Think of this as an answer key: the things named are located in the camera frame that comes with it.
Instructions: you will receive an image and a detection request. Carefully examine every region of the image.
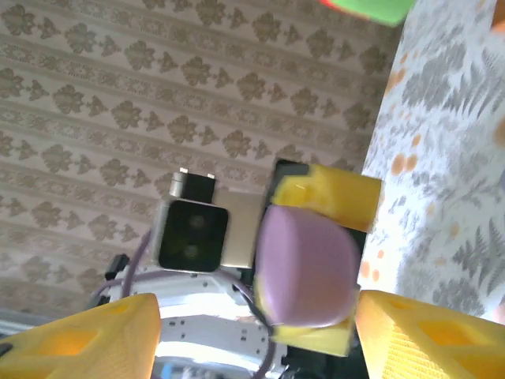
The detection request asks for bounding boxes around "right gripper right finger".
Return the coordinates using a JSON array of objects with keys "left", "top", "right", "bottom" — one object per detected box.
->
[{"left": 356, "top": 289, "right": 505, "bottom": 379}]

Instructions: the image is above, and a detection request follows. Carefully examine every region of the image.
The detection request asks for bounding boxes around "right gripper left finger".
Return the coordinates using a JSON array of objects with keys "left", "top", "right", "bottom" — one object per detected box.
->
[{"left": 0, "top": 293, "right": 162, "bottom": 379}]

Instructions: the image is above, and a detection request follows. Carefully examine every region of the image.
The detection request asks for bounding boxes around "purple earbud charging case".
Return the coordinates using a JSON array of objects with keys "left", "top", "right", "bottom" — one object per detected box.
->
[{"left": 255, "top": 205, "right": 361, "bottom": 328}]

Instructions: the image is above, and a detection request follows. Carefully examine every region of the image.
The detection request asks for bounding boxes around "floral tablecloth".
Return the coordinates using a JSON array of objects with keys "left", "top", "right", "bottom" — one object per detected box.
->
[{"left": 357, "top": 0, "right": 505, "bottom": 323}]

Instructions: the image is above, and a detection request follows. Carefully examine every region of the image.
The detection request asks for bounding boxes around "green wine glass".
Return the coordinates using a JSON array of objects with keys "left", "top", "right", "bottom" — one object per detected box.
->
[{"left": 318, "top": 0, "right": 415, "bottom": 28}]

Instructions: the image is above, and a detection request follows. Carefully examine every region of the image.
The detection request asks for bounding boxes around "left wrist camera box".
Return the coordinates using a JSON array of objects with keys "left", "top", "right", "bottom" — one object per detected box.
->
[{"left": 155, "top": 167, "right": 264, "bottom": 274}]

